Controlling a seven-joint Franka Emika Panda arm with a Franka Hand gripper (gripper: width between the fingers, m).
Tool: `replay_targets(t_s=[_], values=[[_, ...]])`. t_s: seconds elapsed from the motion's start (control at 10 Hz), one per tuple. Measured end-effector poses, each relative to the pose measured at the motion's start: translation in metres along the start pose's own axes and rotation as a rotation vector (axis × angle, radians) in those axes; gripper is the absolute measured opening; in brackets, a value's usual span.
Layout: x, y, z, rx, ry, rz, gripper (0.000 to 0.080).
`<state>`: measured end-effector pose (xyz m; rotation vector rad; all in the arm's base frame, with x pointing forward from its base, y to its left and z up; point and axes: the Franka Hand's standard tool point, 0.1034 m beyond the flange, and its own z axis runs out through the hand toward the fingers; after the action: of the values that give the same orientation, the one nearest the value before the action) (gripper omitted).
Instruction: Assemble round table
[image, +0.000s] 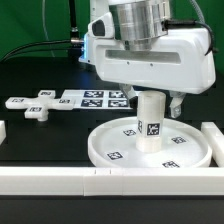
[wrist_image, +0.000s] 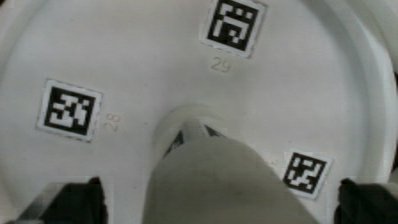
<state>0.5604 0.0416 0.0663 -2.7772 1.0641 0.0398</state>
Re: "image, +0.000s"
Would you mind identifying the white fence bar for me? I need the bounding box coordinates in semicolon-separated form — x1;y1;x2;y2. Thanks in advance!
201;122;224;168
0;167;224;196

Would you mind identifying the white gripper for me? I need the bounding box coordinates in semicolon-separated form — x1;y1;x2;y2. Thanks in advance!
88;13;216;118

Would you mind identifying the black cable connector post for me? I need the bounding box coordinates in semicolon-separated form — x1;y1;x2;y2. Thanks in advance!
68;0;79;45

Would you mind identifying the thin white cable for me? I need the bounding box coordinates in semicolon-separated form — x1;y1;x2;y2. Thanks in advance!
41;0;56;58

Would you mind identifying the white left fence block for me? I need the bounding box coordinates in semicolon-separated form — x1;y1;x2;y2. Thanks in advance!
0;120;6;145

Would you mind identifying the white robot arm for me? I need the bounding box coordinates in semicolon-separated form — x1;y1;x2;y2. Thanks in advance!
79;0;215;118

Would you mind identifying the white marker plate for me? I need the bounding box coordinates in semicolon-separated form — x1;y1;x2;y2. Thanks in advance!
62;90;130;109

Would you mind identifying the white round table top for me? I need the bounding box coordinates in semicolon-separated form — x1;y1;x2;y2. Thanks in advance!
88;117;212;168

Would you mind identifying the black cable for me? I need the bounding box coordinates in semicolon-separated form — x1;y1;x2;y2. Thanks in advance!
0;39;84;63

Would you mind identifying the white front fence bar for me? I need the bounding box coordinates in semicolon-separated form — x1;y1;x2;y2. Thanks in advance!
0;167;224;196

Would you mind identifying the white right fence bar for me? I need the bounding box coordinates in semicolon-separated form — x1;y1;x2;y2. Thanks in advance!
201;122;224;168

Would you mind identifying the white cross-shaped table base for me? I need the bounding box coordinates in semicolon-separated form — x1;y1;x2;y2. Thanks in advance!
5;90;75;122

